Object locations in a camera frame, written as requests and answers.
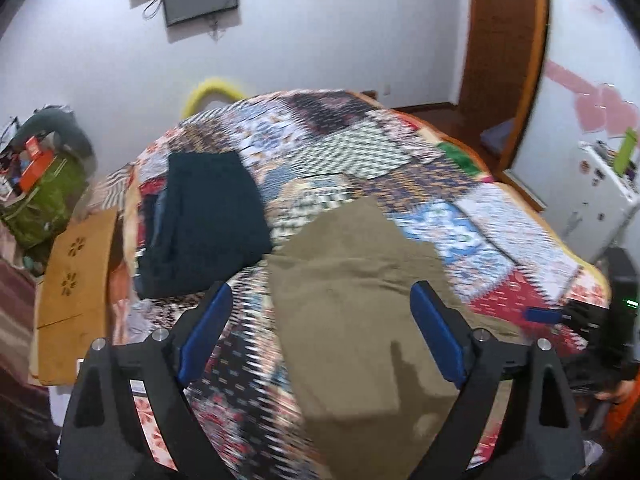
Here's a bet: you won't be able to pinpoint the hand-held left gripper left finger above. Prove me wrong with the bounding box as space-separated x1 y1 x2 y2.
57 280 236 480

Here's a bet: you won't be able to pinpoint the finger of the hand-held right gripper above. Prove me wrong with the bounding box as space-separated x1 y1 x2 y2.
522 300 608 351

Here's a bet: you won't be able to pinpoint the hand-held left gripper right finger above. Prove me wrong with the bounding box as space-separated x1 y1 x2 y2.
409 280 586 480

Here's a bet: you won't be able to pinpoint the khaki pants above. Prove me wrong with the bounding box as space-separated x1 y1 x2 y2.
263 195 523 480

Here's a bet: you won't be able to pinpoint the person's right forearm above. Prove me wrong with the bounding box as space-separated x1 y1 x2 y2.
597 377 640 443

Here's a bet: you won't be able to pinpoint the dark folded pants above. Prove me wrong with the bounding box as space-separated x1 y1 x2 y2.
135 151 273 298

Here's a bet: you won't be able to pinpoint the floral bed sheet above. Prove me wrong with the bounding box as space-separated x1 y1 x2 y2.
127 380 178 467

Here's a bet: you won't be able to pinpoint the white suitcase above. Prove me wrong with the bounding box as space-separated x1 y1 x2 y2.
555 141 640 263

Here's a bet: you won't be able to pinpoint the wooden lap desk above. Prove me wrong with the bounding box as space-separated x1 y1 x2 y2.
36 208 118 386

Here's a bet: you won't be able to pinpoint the striped cloth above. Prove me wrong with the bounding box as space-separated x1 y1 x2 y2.
92 162 136 211

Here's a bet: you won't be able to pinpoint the green bottle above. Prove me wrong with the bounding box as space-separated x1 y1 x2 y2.
615 128 638 177

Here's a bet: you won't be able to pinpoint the striped pink curtain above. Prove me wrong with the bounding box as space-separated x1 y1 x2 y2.
0 257 61 431

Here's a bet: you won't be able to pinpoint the grey blue cloth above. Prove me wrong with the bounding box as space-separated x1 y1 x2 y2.
480 117 516 155

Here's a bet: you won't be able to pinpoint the patchwork blanket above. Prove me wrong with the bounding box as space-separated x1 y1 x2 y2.
107 89 613 480

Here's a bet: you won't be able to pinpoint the green laundry basket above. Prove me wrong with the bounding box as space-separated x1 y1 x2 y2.
0 155 91 251

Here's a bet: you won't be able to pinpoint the orange box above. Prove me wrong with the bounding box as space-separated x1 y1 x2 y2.
19 136 57 193

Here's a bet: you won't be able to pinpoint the yellow foam hoop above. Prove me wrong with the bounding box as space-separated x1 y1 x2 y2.
180 76 249 120

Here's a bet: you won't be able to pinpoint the grey neck pillow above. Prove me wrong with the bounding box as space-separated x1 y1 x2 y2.
15 106 96 161

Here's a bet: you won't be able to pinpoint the brown wooden door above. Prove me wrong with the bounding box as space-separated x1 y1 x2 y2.
457 0 551 171

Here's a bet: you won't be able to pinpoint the white heart-print wardrobe door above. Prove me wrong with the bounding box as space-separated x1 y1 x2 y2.
505 0 640 261

